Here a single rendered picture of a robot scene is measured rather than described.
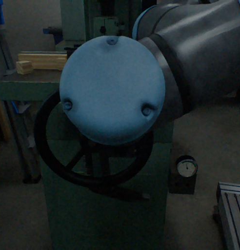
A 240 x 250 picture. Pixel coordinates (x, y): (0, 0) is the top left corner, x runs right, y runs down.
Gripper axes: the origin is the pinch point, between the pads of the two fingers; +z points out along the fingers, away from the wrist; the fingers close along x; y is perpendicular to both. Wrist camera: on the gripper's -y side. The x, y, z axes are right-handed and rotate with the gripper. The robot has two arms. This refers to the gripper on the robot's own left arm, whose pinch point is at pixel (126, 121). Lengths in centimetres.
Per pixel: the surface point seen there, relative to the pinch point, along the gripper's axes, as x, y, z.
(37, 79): -28.0, -15.0, 21.6
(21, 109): -73, -21, 108
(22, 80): -31.9, -14.2, 20.2
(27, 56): -36, -26, 32
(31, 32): -122, -132, 228
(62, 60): -23.4, -24.6, 31.0
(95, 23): -10.8, -32.7, 21.6
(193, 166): 19.2, 10.0, 26.5
